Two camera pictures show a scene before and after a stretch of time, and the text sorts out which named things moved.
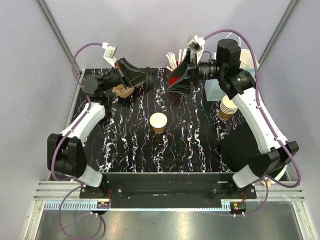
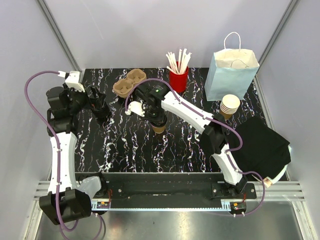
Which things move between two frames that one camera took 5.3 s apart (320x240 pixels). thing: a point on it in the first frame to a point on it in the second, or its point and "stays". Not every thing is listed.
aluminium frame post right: [274, 36] stays
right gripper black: [183, 86] to [159, 120]
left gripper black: [136, 76] to [97, 101]
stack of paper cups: [227, 108] stays
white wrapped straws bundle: [171, 58] stays
